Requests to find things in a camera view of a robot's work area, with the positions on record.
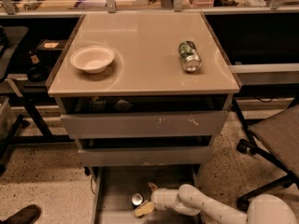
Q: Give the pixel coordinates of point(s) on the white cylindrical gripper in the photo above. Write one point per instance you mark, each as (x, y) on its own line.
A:
(159, 199)

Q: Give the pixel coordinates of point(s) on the dark pepsi can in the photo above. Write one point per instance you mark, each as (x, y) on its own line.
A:
(136, 200)

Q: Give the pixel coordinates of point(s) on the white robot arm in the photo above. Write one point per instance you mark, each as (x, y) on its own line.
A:
(190, 201)

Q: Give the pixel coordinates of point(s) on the grey open bottom drawer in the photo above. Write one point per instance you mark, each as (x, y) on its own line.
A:
(115, 187)

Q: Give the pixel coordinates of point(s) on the grey middle drawer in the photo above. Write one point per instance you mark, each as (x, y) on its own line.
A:
(145, 156)

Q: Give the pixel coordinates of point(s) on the grey top drawer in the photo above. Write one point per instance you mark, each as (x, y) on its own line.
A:
(153, 124)

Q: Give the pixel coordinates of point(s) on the grey drawer cabinet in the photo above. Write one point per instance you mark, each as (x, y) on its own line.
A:
(146, 74)

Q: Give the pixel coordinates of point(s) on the green soda can lying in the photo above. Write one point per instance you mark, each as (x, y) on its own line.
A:
(191, 61)

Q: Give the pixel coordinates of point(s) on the dark shoe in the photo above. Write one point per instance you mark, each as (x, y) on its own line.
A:
(27, 215)

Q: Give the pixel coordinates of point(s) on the black office chair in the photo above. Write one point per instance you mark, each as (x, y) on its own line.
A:
(277, 140)

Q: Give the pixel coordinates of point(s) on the white paper bowl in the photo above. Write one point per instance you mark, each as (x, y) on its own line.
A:
(92, 59)

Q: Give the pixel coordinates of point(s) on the black round object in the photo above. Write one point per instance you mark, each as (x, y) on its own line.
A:
(37, 74)

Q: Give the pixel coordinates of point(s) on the dark glass bottle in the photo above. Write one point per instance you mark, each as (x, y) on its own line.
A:
(34, 59)

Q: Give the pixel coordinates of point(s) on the black side table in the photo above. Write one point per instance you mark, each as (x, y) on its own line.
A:
(14, 36)

